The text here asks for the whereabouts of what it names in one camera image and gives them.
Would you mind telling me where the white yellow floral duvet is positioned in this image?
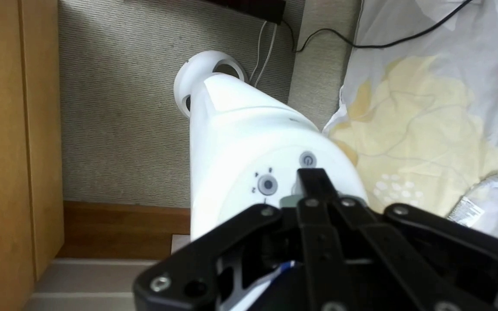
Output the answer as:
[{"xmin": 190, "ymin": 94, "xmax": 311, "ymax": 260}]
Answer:
[{"xmin": 322, "ymin": 0, "xmax": 498, "ymax": 251}]

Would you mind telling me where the wooden cabinet panel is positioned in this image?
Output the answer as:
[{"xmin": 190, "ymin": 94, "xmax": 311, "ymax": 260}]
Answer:
[{"xmin": 0, "ymin": 0, "xmax": 66, "ymax": 311}]

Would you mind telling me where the white tower fan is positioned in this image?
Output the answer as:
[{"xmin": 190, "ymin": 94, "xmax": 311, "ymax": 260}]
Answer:
[{"xmin": 171, "ymin": 51, "xmax": 372, "ymax": 244}]

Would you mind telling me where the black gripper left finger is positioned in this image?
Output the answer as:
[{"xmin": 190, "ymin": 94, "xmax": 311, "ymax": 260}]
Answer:
[{"xmin": 131, "ymin": 168, "xmax": 322, "ymax": 311}]

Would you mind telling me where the black floor cable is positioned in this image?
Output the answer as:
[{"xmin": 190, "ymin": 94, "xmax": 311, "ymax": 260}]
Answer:
[{"xmin": 292, "ymin": 0, "xmax": 474, "ymax": 56}]

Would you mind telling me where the grey upholstered bed frame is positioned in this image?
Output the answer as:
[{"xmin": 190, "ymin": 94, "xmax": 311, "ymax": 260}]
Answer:
[{"xmin": 285, "ymin": 0, "xmax": 361, "ymax": 132}]

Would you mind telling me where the white fan power cable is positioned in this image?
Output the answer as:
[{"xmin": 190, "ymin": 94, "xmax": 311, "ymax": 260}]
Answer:
[{"xmin": 247, "ymin": 20, "xmax": 280, "ymax": 91}]

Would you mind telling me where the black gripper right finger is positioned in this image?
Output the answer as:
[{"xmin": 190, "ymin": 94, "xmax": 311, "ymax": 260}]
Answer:
[{"xmin": 315, "ymin": 168, "xmax": 498, "ymax": 311}]

